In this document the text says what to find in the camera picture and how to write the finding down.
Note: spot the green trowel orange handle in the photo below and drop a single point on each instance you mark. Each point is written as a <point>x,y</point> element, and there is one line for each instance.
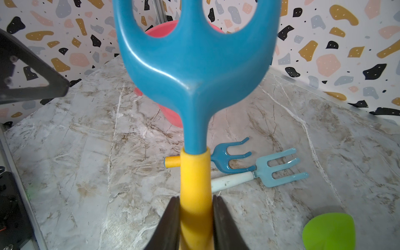
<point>330,231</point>

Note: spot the light blue fork white handle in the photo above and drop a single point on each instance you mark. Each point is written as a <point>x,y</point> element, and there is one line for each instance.
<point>263,171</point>

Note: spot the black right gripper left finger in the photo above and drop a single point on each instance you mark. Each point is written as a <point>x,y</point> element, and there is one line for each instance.
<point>167,234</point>

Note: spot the pink plastic bucket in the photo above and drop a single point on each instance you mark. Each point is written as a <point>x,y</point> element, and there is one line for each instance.
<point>170,109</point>

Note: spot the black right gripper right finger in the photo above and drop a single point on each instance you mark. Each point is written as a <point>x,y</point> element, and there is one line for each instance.
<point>225,232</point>

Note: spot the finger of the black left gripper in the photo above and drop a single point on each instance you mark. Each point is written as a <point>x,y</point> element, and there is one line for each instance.
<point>25,76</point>

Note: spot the small teal rake yellow handle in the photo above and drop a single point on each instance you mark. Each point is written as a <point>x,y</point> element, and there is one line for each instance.
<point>220,157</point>

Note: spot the aluminium left corner post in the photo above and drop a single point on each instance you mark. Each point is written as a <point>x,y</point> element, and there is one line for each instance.
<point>161,14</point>

